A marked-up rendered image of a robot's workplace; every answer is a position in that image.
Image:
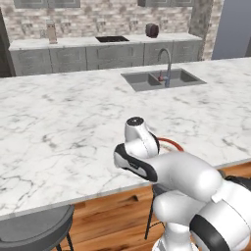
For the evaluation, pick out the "grey base cupboard run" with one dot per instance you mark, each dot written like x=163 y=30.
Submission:
x=104 y=57

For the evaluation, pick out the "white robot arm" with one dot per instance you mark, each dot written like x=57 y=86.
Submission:
x=183 y=173

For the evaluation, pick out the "black hob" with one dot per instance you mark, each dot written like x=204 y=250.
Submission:
x=112 y=39

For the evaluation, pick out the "grey wall cupboard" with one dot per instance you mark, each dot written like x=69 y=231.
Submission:
x=166 y=2
x=46 y=3

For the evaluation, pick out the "grey sink basin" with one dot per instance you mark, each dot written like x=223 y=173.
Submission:
x=162 y=79

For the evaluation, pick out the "grey curved tap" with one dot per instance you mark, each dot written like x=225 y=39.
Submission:
x=168 y=67

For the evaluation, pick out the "white plate with red rim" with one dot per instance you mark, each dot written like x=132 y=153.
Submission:
x=170 y=143

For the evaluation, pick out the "grey round stool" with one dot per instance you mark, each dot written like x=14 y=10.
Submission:
x=34 y=228

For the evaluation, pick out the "grey fridge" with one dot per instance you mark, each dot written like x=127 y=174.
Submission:
x=232 y=28

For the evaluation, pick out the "dark red round appliance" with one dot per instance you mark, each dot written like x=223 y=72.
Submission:
x=152 y=30

